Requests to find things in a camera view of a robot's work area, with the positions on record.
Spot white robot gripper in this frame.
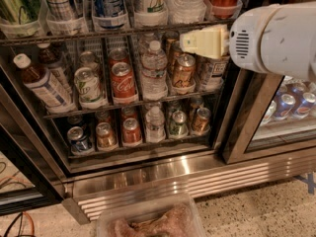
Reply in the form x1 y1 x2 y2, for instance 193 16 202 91
179 3 290 72

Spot clear water bottle top shelf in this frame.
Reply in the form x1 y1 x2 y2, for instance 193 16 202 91
165 0 206 24

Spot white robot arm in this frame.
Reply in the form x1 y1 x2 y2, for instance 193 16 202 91
180 2 316 82

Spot iced tea bottle right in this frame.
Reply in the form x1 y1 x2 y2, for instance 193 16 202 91
197 55 230 91

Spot iced tea bottle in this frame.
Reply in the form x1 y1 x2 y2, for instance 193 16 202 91
197 55 230 91
38 42 73 94
13 53 75 114

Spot front water bottle middle shelf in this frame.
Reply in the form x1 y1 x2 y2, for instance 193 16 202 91
141 40 168 100

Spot gold can bottom shelf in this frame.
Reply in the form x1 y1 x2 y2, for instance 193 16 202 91
191 108 211 134

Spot right glass fridge door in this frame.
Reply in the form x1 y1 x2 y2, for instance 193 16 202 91
224 0 316 163

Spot green can bottom shelf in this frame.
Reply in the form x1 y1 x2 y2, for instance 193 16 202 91
169 111 189 138

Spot green can shelf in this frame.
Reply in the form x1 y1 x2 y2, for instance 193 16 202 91
169 111 189 138
0 0 40 25

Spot water bottle bottom shelf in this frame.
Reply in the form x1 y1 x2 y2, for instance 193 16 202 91
145 106 166 143

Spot blue white can top shelf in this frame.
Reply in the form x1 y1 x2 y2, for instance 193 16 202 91
93 0 125 29

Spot red can bottom shelf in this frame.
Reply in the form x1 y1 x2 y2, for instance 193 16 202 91
122 118 142 146

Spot brown can bottom shelf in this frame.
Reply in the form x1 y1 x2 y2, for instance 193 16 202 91
96 122 118 151

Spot striped can top shelf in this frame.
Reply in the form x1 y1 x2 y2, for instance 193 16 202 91
46 0 83 21

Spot rear iced tea bottle left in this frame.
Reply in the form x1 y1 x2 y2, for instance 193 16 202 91
38 42 73 94

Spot blue pepsi can bottom shelf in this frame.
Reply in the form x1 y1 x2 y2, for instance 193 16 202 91
67 126 94 155

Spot front iced tea bottle left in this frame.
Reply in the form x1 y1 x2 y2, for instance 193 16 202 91
13 53 75 114

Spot green can top shelf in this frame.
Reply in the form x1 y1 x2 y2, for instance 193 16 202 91
0 0 40 25

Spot stainless fridge vent grille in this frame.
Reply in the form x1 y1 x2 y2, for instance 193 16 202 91
62 146 316 224

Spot left open fridge door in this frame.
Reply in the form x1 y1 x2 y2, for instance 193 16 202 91
0 86 64 215

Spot rear gold soda can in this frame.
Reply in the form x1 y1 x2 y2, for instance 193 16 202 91
168 40 184 75

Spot gold soda can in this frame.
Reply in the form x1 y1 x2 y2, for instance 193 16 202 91
171 53 196 95
168 40 184 75

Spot front gold soda can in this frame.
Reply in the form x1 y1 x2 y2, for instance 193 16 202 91
171 53 196 95

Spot pepsi can behind right door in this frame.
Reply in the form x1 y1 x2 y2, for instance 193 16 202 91
273 94 295 120

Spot rear red coca-cola can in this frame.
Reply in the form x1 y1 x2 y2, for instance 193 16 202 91
108 48 130 67

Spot front red coca-cola can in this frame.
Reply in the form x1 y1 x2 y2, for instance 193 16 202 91
111 62 138 104

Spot rear white green can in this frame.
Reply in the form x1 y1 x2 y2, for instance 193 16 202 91
79 50 101 74

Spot front white green soda can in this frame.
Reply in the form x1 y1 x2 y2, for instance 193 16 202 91
74 67 108 110

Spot clear plastic bin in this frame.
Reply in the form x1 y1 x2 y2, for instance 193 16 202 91
97 193 206 237

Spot orange and black cables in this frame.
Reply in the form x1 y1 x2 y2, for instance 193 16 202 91
2 210 37 237

